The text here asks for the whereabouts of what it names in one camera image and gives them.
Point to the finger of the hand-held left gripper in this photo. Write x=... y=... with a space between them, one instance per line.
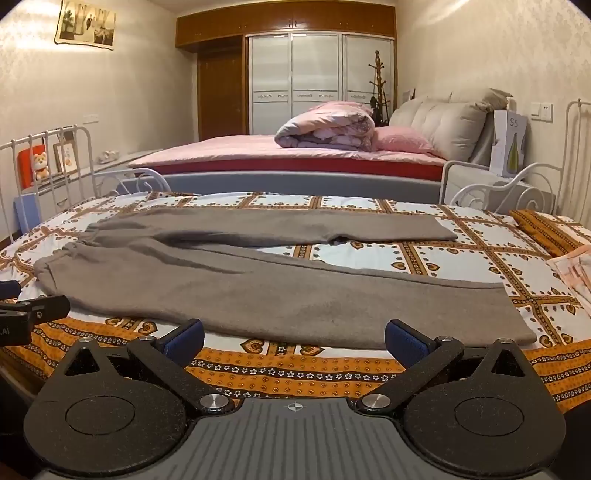
x=8 y=290
x=44 y=308

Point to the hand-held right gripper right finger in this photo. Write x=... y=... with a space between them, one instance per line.
x=407 y=342

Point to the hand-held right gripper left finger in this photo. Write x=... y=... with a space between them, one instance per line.
x=183 y=342

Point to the grey-brown pants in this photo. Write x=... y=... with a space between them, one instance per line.
x=240 y=286

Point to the blue board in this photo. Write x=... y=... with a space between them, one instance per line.
x=28 y=212

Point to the red picture with teddy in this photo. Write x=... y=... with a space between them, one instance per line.
x=24 y=168

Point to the orange heart patterned bedsheet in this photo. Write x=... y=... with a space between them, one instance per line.
x=485 y=240

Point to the orange stuffed toy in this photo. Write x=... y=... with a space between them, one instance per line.
x=40 y=165

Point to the low white drawer cabinet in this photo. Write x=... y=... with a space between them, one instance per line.
x=106 y=168

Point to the pink printed folded cloth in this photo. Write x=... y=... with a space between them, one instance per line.
x=575 y=277

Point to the orange patterned pillow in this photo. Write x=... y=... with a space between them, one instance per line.
x=554 y=230

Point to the pink pillow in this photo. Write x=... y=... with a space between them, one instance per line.
x=401 y=138

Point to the pink sheeted double bed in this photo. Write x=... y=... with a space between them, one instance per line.
x=258 y=150

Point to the white box with bottle print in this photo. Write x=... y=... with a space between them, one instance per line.
x=508 y=143

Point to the beige cushion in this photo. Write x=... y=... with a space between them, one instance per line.
x=443 y=120

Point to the pink rolled quilt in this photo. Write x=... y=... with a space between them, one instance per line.
x=323 y=124

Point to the brown wooden door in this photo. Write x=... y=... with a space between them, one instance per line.
x=220 y=92

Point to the wooden coat rack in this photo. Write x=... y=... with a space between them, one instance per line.
x=378 y=87

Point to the white door wooden wardrobe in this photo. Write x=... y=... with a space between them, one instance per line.
x=318 y=74

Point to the wooden picture frame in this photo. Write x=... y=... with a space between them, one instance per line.
x=65 y=158

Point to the white wall socket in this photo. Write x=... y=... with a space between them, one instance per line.
x=90 y=118

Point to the white metal bed frame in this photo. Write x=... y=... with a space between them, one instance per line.
x=569 y=147

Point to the white wall switch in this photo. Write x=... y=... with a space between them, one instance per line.
x=541 y=111

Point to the wall poster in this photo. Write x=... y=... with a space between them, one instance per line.
x=85 y=23

